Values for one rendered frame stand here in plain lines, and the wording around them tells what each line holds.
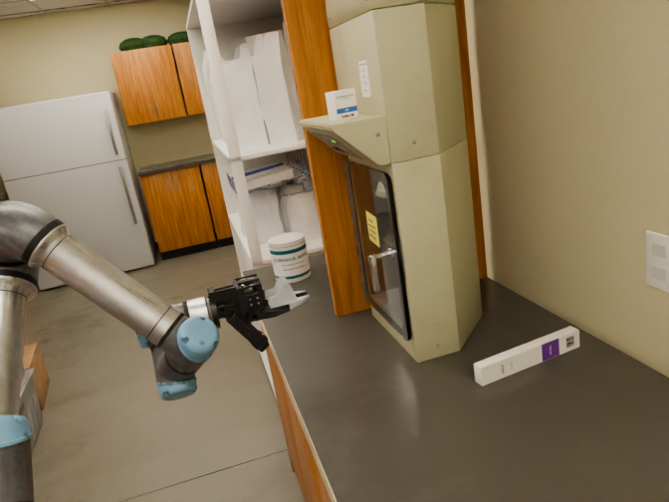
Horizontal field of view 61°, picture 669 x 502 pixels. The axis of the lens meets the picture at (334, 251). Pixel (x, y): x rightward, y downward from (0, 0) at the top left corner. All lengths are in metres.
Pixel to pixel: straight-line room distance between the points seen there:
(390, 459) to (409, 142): 0.62
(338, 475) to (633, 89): 0.90
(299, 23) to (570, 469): 1.15
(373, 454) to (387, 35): 0.80
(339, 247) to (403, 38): 0.64
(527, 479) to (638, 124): 0.69
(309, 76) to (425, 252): 0.56
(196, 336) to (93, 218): 5.15
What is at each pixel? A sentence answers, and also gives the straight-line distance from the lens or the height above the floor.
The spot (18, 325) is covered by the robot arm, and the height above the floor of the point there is 1.27.
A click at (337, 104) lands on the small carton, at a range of 1.23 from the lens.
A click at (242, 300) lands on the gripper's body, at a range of 1.20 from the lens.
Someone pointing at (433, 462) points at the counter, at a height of 0.94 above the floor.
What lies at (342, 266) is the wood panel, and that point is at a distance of 1.60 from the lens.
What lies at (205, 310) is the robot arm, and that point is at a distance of 1.20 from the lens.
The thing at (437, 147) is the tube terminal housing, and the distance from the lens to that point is 1.23.
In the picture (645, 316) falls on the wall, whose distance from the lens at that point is 1.35.
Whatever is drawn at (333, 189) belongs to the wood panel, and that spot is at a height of 1.31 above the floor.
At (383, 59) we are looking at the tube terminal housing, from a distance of 1.18.
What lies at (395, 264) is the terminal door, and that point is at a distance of 1.27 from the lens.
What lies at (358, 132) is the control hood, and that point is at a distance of 1.16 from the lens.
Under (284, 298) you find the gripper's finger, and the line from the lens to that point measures 1.22.
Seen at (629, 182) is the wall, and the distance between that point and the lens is 1.29.
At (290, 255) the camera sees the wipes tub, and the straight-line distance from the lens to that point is 1.95.
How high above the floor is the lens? 1.60
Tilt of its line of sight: 17 degrees down
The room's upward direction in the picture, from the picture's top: 10 degrees counter-clockwise
